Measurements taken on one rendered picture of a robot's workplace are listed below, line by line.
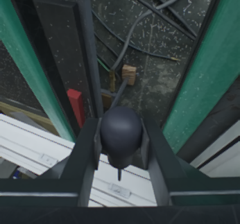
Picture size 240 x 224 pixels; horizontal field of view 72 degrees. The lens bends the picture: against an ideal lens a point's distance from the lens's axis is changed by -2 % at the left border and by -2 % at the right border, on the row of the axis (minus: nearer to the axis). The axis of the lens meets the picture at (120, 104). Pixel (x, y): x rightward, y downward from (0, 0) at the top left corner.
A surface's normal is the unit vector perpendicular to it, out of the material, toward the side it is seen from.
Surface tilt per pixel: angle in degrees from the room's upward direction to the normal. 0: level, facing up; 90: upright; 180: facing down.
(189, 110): 0
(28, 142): 90
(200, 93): 0
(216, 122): 0
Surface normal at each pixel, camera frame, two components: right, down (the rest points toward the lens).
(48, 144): 0.01, -0.59
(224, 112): -0.36, 0.75
